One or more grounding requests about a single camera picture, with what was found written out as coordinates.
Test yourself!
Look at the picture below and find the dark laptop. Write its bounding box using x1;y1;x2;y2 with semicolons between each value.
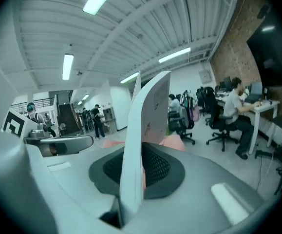
244;82;263;102

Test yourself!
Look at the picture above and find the gray wall electrical box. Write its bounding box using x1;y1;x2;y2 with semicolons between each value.
199;69;212;83

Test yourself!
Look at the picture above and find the black wall speaker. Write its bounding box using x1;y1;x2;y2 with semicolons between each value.
257;5;271;20

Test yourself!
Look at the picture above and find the pink beanbag seat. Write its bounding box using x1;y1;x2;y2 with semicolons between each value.
102;133;186;153

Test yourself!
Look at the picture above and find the black office chair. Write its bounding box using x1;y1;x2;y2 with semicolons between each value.
195;86;207;117
206;88;240;152

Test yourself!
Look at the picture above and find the gray office chair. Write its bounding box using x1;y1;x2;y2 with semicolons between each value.
168;105;196;145

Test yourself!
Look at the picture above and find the large black wall screen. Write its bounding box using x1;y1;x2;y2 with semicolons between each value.
246;7;282;88

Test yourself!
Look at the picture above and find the white office desk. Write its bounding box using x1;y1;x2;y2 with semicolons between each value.
215;95;281;156

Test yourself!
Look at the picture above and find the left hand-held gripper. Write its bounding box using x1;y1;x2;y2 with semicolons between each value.
1;107;94;157

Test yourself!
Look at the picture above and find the white cabinet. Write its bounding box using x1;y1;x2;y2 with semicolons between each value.
102;107;117;133

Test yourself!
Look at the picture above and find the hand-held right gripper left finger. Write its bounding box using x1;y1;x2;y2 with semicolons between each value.
42;145;132;234

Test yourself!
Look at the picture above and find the dark red notebook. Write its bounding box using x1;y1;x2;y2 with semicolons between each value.
119;71;172;213

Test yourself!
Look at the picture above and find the dark wooden staircase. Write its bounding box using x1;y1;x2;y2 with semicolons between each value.
57;103;77;137

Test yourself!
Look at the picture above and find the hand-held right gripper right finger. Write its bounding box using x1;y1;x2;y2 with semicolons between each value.
131;142;264;234

